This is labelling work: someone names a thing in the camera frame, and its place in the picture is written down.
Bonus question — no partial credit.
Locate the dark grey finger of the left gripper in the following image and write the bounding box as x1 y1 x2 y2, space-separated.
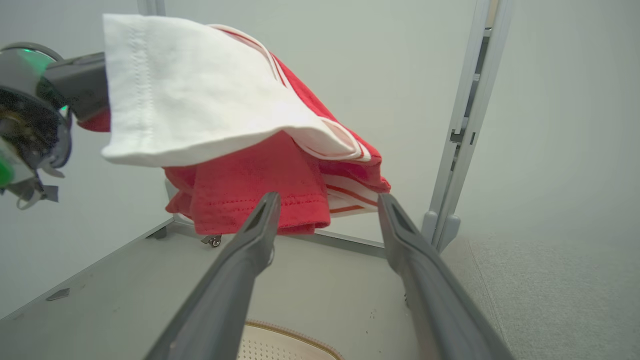
42 52 111 122

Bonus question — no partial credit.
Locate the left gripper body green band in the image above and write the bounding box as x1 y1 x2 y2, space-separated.
0 42 74 210

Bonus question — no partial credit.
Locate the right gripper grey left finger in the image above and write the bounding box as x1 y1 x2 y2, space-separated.
144 191 282 360

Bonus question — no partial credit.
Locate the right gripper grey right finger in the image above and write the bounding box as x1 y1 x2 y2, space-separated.
377 193 514 360

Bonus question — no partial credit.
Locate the red and white striped shirt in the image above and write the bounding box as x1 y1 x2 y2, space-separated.
77 13 392 236

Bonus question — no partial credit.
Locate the cream perforated laundry basket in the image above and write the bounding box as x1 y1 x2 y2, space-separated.
237 320 344 360

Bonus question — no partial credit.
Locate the thin grey metal frame post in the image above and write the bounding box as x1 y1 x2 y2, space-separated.
137 0 167 17

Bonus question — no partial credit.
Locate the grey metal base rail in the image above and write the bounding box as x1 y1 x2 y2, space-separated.
145 215 387 259

